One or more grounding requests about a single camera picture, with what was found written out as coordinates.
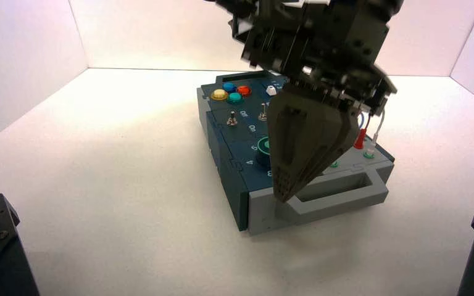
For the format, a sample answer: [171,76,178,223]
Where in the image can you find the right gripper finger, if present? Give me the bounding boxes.
[267,88,347,204]
[302,113,361,187]

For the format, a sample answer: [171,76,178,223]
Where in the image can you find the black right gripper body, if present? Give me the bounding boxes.
[228,0,398,113]

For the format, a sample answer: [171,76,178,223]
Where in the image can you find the red jumper wire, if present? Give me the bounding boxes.
[353,114,372,150]

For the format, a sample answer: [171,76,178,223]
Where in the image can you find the blue grey control box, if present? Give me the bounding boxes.
[196,70,395,237]

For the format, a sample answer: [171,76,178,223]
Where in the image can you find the dark rotary knob green outline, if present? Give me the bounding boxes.
[255,136,273,170]

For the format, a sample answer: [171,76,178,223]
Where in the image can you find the white jumper wire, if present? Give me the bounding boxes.
[365,108,386,158]

